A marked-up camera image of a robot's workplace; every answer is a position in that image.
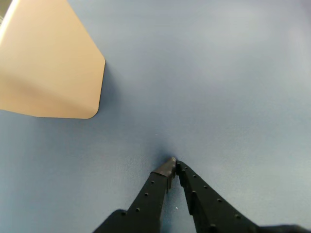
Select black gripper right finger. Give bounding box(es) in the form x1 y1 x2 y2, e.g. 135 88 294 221
175 162 311 233

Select black gripper left finger taped tip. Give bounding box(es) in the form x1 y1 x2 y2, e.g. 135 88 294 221
92 157 177 233

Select beige square box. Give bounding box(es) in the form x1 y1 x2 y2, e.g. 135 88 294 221
0 0 106 120

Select dark blue table mat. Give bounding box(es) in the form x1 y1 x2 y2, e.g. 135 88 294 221
0 0 311 233

